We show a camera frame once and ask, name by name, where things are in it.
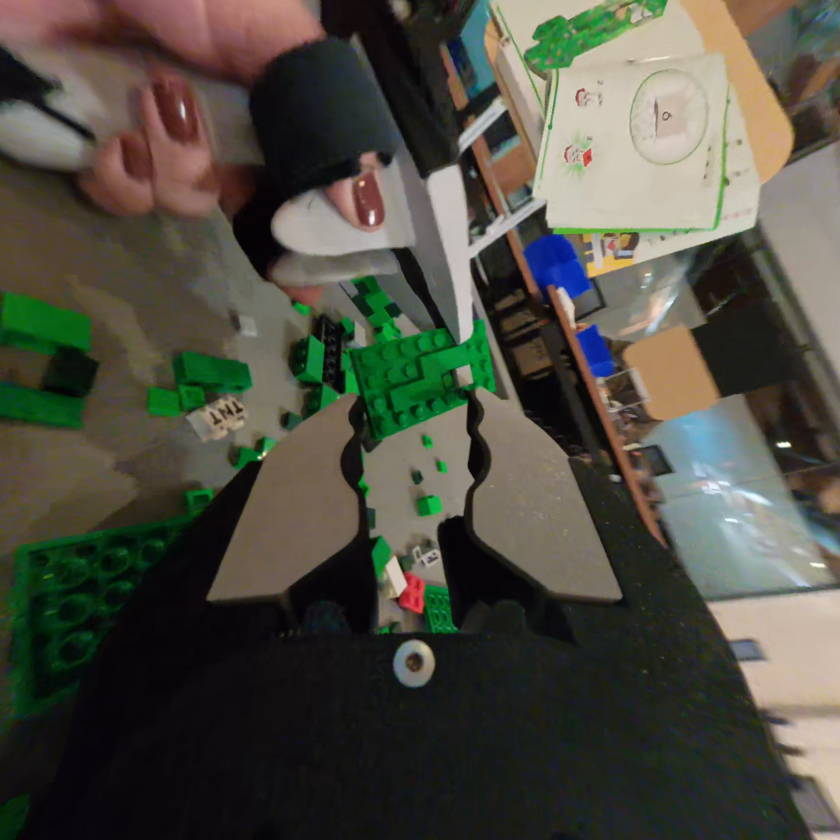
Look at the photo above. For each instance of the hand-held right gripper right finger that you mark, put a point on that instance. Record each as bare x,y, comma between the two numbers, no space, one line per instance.
544,518

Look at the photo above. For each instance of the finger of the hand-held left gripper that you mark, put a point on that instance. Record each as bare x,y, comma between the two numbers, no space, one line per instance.
426,282
456,262

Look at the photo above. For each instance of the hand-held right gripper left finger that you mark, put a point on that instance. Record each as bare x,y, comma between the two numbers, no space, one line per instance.
289,518

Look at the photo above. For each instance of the green plate assembly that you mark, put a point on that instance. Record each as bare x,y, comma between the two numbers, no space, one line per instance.
407,380

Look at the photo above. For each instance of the green bricks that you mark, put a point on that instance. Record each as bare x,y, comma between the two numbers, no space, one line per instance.
210,371

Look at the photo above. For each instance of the grey desk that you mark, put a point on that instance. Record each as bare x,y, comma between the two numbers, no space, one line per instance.
131,262

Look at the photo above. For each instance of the person's left hand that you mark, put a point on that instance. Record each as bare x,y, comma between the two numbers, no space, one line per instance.
216,39

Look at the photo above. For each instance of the blue storage bin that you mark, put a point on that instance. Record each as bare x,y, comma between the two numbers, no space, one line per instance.
558,262
594,354

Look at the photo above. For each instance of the black brick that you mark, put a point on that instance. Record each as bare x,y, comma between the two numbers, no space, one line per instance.
330,351

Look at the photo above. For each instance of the white printed brick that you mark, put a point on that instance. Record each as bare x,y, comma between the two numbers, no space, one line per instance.
216,417

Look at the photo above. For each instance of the red brick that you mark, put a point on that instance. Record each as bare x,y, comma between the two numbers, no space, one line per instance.
412,594

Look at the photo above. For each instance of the small grey tile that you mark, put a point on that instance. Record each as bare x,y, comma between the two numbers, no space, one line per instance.
246,325

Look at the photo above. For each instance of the cardboard box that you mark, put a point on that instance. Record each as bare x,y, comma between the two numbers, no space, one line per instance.
669,374

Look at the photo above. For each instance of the open instruction booklet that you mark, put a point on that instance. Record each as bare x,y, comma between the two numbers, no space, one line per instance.
623,164

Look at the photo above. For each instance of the large green baseplate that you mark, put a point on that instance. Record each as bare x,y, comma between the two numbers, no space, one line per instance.
79,590

